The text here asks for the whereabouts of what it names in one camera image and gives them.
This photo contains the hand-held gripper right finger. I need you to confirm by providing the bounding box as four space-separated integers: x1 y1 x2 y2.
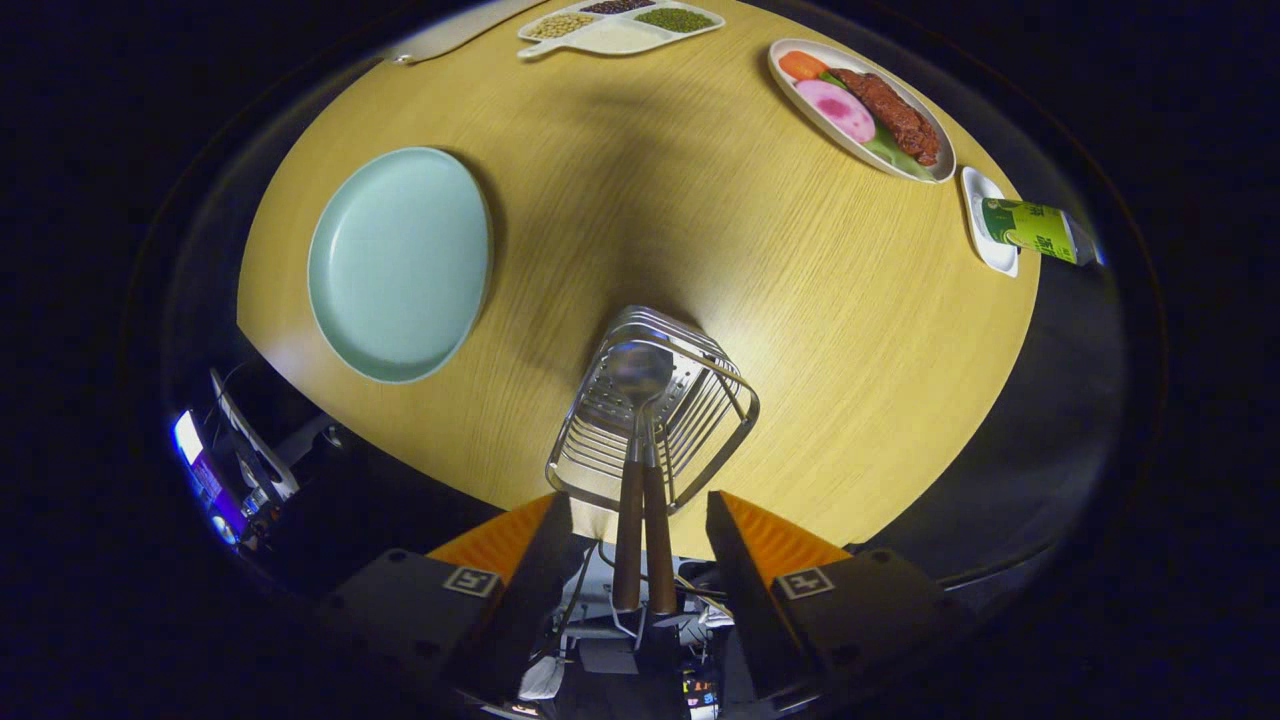
705 490 976 701

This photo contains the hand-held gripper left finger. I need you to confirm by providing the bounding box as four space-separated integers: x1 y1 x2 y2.
318 490 573 701

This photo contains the wooden handled metal fork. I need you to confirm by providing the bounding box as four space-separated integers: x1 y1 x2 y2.
640 410 679 615

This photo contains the wooden handled metal spoon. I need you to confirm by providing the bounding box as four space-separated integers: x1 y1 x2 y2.
604 340 676 613

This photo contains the white edged screen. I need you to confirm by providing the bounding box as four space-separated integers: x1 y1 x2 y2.
208 368 301 501

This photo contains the light blue round plate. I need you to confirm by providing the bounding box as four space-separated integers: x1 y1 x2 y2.
307 147 494 385

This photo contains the lit computer monitor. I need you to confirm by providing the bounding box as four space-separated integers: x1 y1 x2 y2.
172 408 246 546

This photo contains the green lettuce leaf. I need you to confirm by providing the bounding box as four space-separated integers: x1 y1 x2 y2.
860 130 936 181

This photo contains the green label plastic bottle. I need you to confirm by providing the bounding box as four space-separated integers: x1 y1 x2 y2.
980 197 1106 268

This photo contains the small white saucer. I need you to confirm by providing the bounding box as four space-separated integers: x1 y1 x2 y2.
960 166 1021 278

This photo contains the pink round food slice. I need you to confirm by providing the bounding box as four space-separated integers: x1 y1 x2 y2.
795 79 877 144

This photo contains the brown meat piece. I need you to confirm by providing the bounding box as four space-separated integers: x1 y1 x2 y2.
828 67 942 167

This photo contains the white oval food plate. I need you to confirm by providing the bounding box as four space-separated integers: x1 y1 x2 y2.
767 38 958 185

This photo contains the white divided dish with beans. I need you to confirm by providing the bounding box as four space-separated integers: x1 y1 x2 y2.
516 0 726 61

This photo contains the white toaster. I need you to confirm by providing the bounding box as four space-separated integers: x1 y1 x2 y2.
385 0 546 66

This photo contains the metal wire cutlery basket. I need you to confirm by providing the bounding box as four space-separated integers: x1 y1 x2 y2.
545 305 761 516

